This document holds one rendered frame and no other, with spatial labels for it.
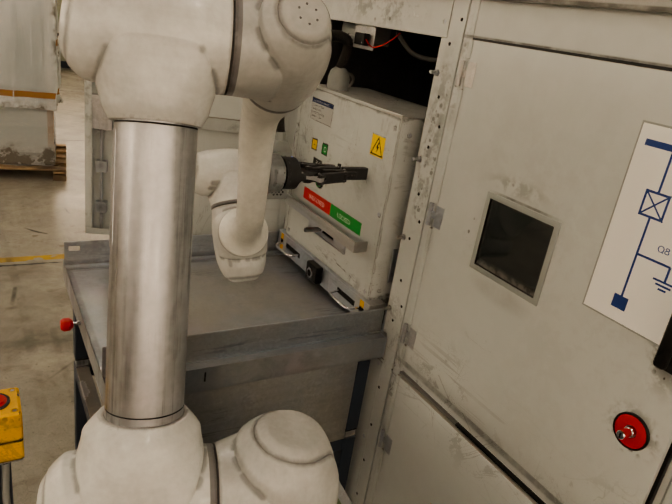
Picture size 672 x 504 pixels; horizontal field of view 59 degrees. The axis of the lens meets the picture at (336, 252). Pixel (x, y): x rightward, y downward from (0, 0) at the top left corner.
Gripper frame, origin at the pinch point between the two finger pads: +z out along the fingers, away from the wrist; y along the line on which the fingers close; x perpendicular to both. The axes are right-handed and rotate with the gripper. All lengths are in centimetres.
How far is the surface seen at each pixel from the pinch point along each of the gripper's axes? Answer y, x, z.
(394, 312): 17.4, -30.7, 7.0
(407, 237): 16.6, -10.9, 7.0
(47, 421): -86, -123, -63
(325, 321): 13.8, -32.7, -10.5
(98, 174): -68, -20, -48
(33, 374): -119, -123, -65
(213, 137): -57, -5, -16
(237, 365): 17, -39, -34
